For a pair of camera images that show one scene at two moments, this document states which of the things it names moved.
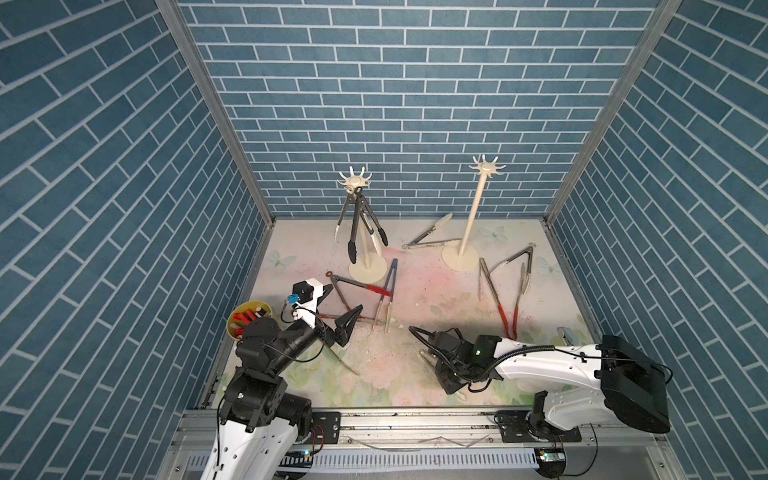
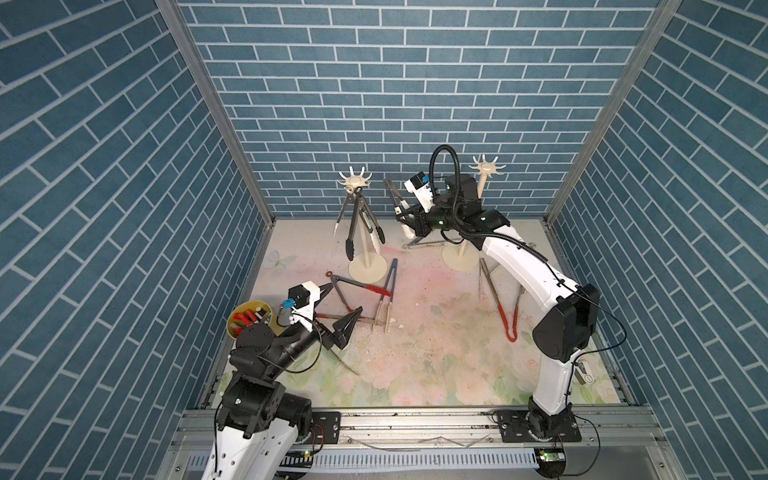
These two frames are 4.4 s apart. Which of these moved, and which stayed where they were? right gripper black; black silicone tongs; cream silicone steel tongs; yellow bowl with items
Moved: right gripper black
Stayed: cream silicone steel tongs; yellow bowl with items; black silicone tongs
